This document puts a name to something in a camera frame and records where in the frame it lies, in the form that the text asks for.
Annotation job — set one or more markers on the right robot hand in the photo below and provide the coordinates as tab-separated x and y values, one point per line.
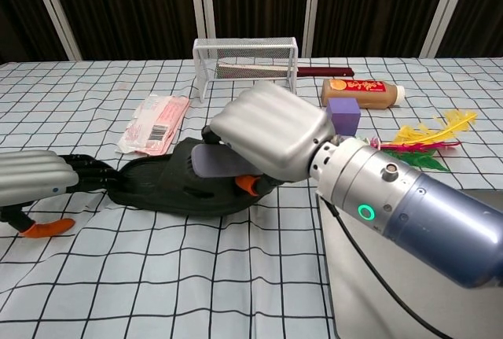
271	130

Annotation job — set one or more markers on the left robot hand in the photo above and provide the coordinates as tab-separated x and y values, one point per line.
31	177

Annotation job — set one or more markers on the grey scrubbing brush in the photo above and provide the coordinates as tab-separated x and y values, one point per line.
212	162

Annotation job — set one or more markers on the black rubber slipper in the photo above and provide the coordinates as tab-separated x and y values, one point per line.
165	181

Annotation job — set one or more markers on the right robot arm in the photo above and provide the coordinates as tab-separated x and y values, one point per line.
432	221

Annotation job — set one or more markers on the purple foam cube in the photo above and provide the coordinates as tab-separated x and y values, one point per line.
346	116

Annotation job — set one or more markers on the brown drink bottle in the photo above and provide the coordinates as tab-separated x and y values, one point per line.
373	97

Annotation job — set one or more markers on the pink plastic packet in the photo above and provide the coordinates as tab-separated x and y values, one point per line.
157	122

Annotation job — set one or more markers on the colourful feather shuttlecock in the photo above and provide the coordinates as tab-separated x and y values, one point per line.
406	134

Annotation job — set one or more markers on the checked blue tablecloth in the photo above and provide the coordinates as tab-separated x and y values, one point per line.
157	276

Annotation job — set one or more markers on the silver laptop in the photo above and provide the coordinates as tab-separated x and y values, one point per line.
346	295

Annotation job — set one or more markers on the dark white-framed folding screen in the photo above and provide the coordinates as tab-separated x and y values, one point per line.
118	1

